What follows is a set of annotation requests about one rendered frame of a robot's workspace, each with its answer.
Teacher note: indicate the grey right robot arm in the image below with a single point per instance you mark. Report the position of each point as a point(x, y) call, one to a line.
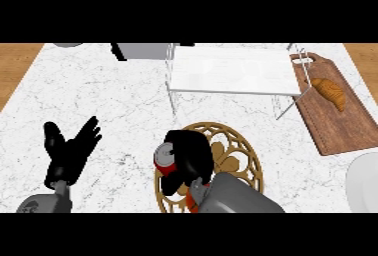
point(236, 195)

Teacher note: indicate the brown wooden cutting board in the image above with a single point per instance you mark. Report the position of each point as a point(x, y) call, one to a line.
point(334, 110)

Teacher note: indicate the round golden openwork placemat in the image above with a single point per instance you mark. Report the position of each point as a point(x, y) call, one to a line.
point(230, 156)

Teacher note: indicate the red can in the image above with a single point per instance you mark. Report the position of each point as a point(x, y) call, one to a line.
point(164, 159)

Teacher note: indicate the grey round object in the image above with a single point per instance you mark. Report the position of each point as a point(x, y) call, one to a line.
point(66, 44)

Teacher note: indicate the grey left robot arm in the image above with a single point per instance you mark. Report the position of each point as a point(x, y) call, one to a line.
point(49, 201)

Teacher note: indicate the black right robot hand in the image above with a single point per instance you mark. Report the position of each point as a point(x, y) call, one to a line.
point(189, 153)

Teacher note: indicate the white plate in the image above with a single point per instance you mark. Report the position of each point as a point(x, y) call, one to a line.
point(363, 183)

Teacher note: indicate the golden brown croissant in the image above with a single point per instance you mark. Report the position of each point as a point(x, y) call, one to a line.
point(331, 91)

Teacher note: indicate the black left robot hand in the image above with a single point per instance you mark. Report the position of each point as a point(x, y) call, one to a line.
point(68, 156)

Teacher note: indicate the grey box appliance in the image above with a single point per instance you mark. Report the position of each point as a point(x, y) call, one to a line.
point(145, 50)

